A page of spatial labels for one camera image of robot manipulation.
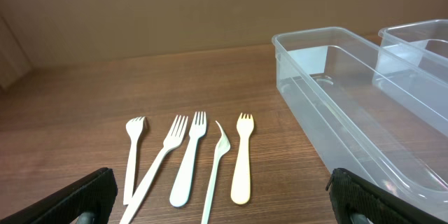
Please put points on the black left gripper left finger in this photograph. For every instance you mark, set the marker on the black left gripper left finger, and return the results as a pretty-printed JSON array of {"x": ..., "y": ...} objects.
[{"x": 87, "y": 200}]

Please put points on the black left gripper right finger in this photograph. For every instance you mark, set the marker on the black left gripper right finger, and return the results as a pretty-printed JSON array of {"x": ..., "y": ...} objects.
[{"x": 356, "y": 200}]

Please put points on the left clear plastic container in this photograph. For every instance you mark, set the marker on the left clear plastic container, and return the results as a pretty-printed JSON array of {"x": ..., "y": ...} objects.
[{"x": 328, "y": 79}]

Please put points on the clear plastic container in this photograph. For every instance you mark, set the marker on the clear plastic container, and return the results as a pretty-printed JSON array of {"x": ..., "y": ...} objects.
[
  {"x": 328, "y": 79},
  {"x": 414, "y": 57}
]

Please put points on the right clear plastic container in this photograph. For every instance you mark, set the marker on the right clear plastic container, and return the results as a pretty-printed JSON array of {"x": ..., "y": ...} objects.
[{"x": 414, "y": 57}]

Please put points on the small white plastic fork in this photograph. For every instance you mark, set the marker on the small white plastic fork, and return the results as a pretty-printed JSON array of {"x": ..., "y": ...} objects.
[{"x": 134, "y": 128}]

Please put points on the long white plastic fork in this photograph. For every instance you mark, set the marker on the long white plastic fork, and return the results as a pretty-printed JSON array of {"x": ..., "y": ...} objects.
[{"x": 173, "y": 140}]

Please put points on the cream yellow plastic fork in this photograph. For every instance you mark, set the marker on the cream yellow plastic fork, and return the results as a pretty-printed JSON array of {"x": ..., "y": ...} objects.
[{"x": 241, "y": 182}]

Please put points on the white plastic fork on side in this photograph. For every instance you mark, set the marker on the white plastic fork on side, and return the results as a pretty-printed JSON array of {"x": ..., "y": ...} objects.
[{"x": 222, "y": 147}]

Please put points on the wide-handled white plastic fork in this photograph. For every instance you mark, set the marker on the wide-handled white plastic fork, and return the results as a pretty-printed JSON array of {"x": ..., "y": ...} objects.
[{"x": 182, "y": 185}]

